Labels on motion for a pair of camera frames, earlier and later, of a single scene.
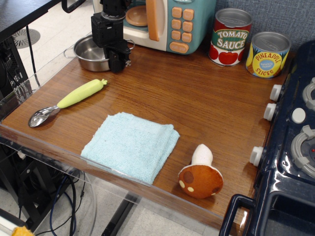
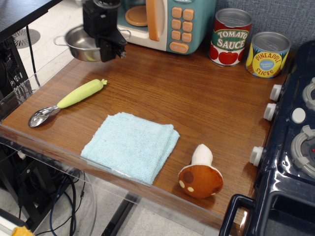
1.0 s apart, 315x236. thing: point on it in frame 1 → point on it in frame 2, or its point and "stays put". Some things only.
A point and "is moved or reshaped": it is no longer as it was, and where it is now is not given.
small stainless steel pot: x=90 y=57 is moved or reshaped
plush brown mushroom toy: x=201 y=180 stays put
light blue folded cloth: x=131 y=146 stays put
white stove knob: x=269 y=111 stays put
